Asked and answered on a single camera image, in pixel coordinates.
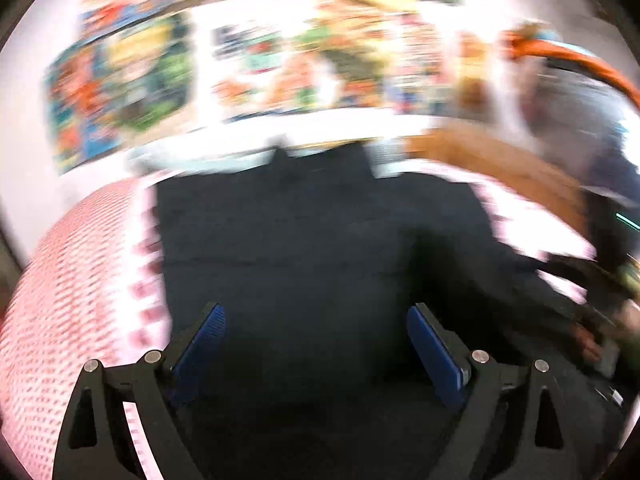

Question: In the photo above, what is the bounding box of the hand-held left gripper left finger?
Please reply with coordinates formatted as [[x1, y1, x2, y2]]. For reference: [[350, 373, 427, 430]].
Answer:
[[52, 302, 227, 480]]

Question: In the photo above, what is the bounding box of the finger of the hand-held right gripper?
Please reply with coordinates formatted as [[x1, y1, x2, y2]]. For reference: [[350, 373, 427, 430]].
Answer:
[[540, 252, 608, 326]]

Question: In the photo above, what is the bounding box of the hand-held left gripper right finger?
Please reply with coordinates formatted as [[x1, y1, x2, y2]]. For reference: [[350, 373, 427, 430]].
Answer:
[[406, 302, 596, 480]]

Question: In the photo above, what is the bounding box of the black garment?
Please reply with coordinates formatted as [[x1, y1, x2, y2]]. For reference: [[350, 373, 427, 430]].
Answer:
[[150, 142, 626, 480]]

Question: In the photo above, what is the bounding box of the clear plastic bag of clothes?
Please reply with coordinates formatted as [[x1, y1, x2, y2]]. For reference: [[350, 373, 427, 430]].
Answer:
[[520, 32, 640, 201]]

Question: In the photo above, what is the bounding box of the pink apple-print bedsheet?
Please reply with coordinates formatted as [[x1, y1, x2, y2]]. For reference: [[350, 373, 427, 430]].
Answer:
[[117, 157, 598, 480]]

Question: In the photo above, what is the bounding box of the red checkered pillow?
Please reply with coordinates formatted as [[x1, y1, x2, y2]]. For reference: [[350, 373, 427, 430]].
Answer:
[[0, 177, 151, 480]]

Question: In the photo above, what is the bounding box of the pale teal cloth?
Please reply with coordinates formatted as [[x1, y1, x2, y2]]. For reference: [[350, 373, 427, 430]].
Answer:
[[127, 142, 273, 173]]

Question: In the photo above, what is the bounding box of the orange cloth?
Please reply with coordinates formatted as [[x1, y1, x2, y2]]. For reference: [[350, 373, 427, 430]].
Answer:
[[500, 22, 640, 108]]

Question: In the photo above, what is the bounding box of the group of colourful wall drawings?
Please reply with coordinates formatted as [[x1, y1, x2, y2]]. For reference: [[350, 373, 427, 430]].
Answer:
[[45, 0, 501, 176]]

